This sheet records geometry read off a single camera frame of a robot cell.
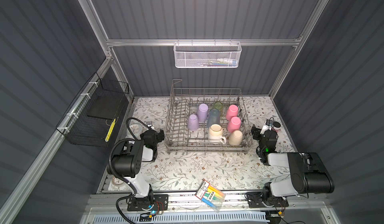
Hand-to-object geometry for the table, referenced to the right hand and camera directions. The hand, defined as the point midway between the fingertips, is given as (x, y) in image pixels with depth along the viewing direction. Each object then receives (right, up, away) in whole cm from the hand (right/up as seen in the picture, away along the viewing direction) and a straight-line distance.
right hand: (264, 127), depth 90 cm
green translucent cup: (-28, +13, +3) cm, 31 cm away
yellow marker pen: (-82, +1, -22) cm, 85 cm away
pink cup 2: (-19, +10, +4) cm, 22 cm away
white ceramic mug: (-31, -4, -4) cm, 31 cm away
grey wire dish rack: (-51, +17, +21) cm, 58 cm away
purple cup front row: (-44, +3, +1) cm, 44 cm away
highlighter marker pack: (-34, -33, -16) cm, 50 cm away
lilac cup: (-38, +9, +3) cm, 39 cm away
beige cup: (-20, -5, -8) cm, 22 cm away
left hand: (-70, -3, +6) cm, 71 cm away
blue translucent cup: (-31, +6, -2) cm, 32 cm away
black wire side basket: (-92, +7, -16) cm, 94 cm away
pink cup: (-19, +2, -2) cm, 19 cm away
